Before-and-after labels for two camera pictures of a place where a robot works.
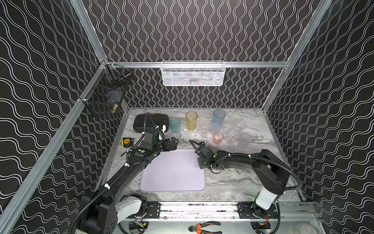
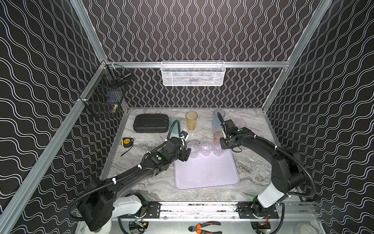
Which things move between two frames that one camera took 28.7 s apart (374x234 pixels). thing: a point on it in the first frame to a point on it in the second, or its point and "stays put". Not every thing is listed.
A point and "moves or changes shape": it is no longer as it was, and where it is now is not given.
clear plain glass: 204,129 to 217,148
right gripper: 200,165 to 223,146
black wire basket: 105,94 stays put
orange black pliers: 197,227 stays put
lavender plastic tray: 173,170 moves or changes shape
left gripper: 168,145 to 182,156
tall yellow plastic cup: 191,117 stays put
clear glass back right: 239,125 stays put
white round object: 306,228 stays put
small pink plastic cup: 217,137 stays put
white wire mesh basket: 193,73 stays put
